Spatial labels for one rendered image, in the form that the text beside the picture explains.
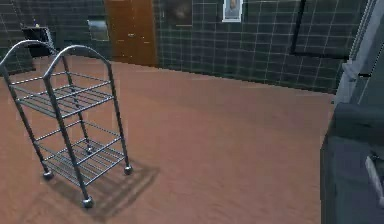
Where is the dark grey cabinet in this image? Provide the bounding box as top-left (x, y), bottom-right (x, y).
top-left (319, 102), bottom-right (384, 224)

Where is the dark framed wall picture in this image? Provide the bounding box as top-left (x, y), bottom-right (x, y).
top-left (166, 0), bottom-right (194, 27)

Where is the grey room door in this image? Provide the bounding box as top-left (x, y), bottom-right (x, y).
top-left (334, 0), bottom-right (384, 108)

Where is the brown wooden room door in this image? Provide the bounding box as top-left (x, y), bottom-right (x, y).
top-left (103, 0), bottom-right (158, 68)

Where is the white framed wall picture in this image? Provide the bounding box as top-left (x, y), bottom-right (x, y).
top-left (222, 0), bottom-right (244, 23)

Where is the black wall sink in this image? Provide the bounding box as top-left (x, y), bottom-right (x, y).
top-left (21, 25), bottom-right (58, 58)

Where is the grey metal wire shelf cart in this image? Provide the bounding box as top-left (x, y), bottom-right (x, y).
top-left (0, 39), bottom-right (134, 209)

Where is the grey paper towel dispenser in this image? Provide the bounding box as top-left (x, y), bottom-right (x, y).
top-left (87, 17), bottom-right (110, 42)

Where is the black framed wall mirror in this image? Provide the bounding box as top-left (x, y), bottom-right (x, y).
top-left (290, 0), bottom-right (350, 61)

